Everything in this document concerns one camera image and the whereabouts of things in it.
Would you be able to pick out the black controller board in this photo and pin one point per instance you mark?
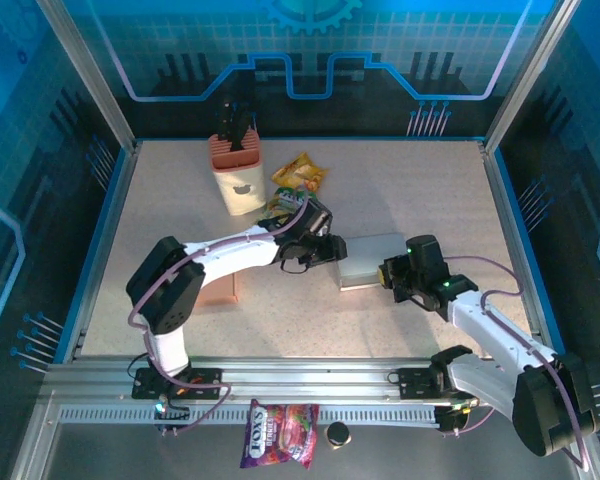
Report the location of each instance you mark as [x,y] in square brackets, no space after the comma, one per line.
[450,420]
[172,417]

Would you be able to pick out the black round cap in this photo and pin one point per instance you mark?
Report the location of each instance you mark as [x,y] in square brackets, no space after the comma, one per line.
[337,434]

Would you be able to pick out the orange cardboard box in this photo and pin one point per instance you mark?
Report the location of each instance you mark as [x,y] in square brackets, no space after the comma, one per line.
[220,292]

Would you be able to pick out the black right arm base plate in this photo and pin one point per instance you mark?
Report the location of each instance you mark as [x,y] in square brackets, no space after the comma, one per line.
[415,382]

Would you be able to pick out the purple Fox's berries candy bag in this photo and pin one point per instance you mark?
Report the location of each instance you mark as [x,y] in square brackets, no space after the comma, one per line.
[280,432]

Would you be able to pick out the green Fox's candy bag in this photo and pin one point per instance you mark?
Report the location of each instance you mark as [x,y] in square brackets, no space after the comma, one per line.
[280,200]

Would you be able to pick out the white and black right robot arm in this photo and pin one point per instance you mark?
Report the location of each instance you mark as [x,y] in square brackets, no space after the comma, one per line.
[490,325]

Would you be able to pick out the cream knife block pink top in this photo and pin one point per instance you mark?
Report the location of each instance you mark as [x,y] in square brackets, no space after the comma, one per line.
[237,190]

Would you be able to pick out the aluminium table side rail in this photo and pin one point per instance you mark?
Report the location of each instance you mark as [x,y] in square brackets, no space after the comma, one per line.
[502,190]
[121,190]

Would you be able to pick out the white paper box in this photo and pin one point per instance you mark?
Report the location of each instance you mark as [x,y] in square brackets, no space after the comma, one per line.
[367,260]

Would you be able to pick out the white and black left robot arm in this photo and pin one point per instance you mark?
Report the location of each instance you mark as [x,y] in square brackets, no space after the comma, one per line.
[235,255]

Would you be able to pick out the yellow snack bag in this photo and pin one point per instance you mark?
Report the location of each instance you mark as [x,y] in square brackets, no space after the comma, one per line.
[300,172]

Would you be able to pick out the aluminium mounting rail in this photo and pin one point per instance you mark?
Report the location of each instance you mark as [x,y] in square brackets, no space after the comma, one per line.
[305,375]

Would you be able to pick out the aluminium frame post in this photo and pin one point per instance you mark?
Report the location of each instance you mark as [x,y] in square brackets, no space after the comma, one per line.
[530,75]
[89,75]

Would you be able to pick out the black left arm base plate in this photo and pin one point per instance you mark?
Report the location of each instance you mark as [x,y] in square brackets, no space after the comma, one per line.
[207,377]

